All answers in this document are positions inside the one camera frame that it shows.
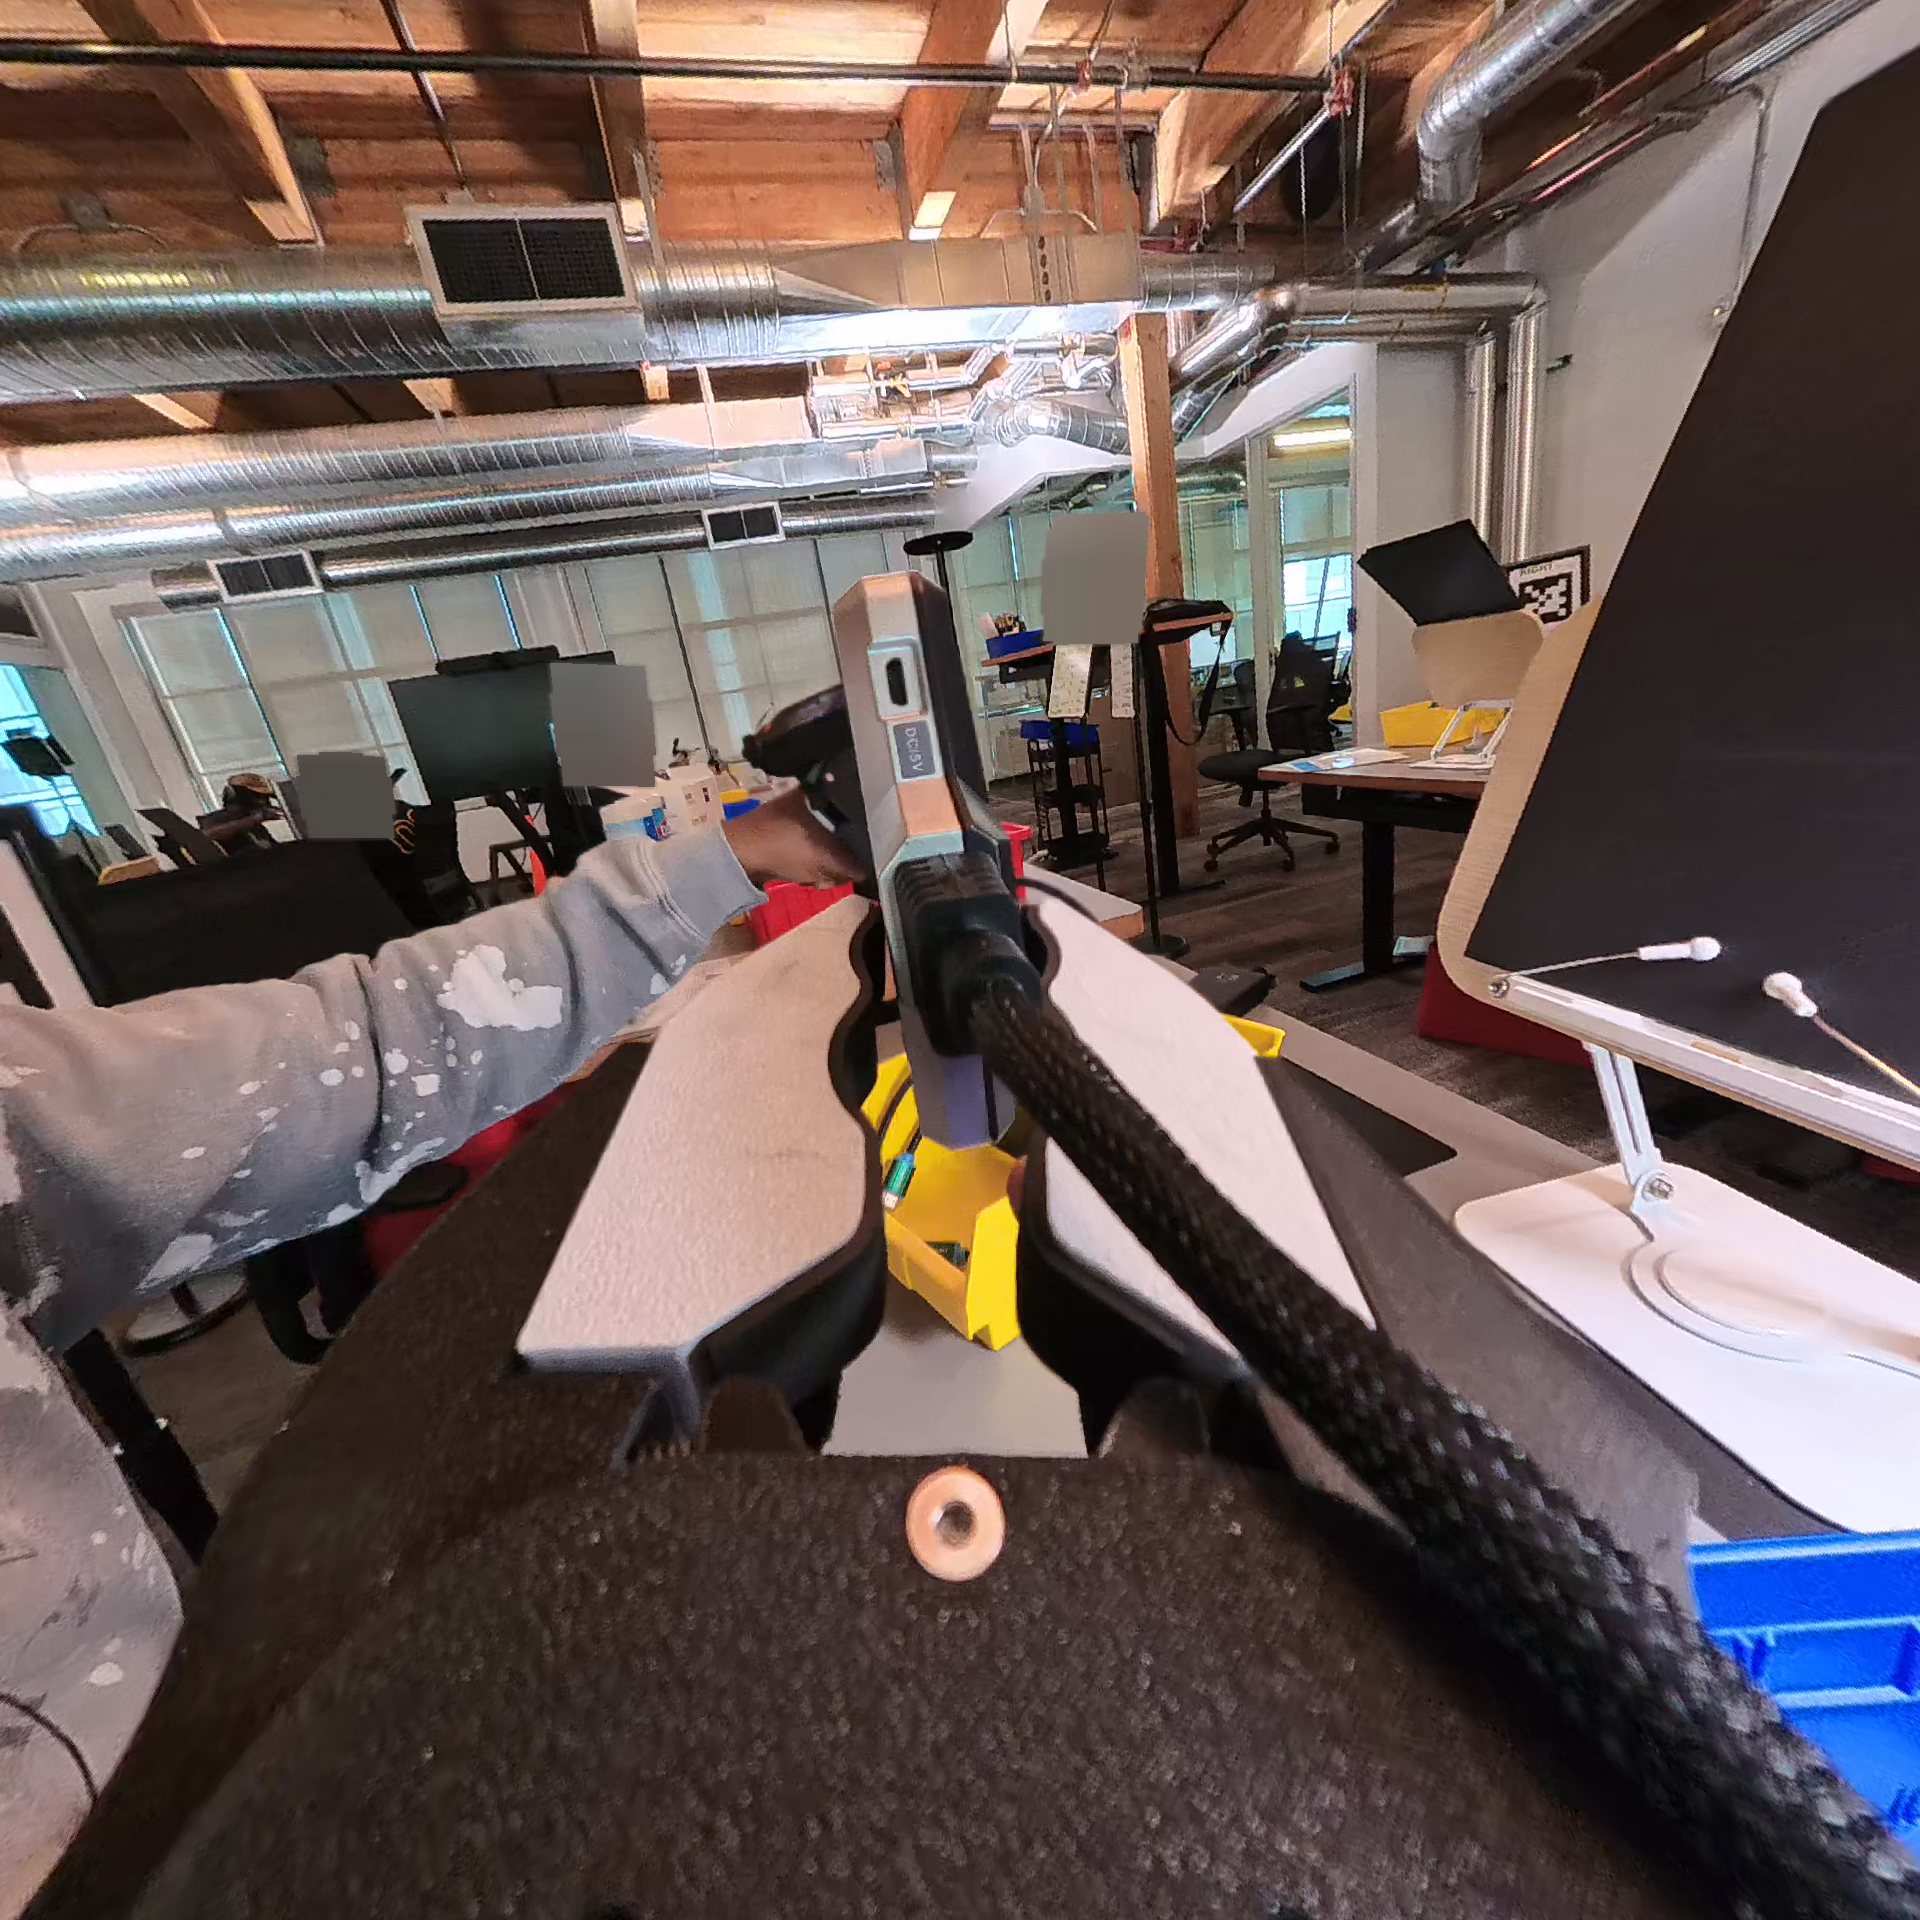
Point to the black power box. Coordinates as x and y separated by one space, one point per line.
1237 989

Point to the black framed marker sign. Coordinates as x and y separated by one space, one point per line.
1552 587

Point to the blue plastic bin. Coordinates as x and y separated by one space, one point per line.
1816 1652

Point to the red storage tote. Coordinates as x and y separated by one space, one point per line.
1470 1021

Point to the person's left hand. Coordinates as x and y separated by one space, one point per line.
797 844

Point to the red ribbed bin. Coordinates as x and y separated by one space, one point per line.
797 913

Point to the black display on stand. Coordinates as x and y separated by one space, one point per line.
464 735

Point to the yellow plastic bin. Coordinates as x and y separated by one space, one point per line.
960 1215
1417 729

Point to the person's left forearm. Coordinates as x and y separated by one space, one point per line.
376 1036

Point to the cart with blue bins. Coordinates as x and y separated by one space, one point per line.
1049 735

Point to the black partition panel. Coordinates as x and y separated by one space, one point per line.
225 915

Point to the brown standing desk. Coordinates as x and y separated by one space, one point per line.
1359 772

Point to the wooden post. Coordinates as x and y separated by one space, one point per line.
1156 494

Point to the white page holder clip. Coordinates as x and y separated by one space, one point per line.
1787 991
1684 950

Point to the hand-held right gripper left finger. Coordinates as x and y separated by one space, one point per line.
705 1185

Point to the black office chair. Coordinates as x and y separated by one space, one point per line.
1300 692

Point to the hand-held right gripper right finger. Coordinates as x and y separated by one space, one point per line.
1185 1067

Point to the silver air duct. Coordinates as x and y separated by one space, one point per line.
376 465
1454 135
225 316
1349 307

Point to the black wood-edged board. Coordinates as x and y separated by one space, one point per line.
1725 675
1440 570

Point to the tall standing desk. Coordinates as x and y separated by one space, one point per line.
1163 780

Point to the grey hdmi switch box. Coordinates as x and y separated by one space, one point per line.
909 706

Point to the red basket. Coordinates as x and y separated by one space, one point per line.
494 1155

